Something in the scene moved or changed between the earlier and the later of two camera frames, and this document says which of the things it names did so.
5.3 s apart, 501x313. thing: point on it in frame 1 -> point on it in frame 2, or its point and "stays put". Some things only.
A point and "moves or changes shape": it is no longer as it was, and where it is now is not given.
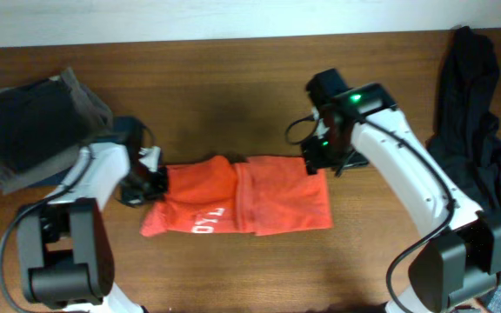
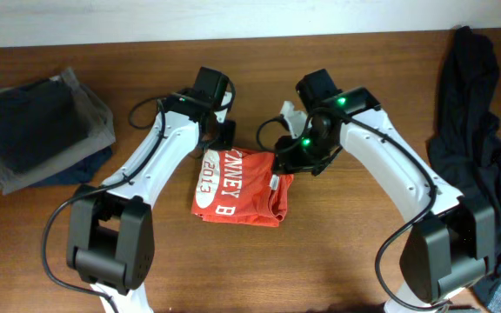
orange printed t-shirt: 257,196 moves or changes shape
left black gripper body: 139,183 -> 223,134
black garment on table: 468,145 stays put
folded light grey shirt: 29,134 stays put
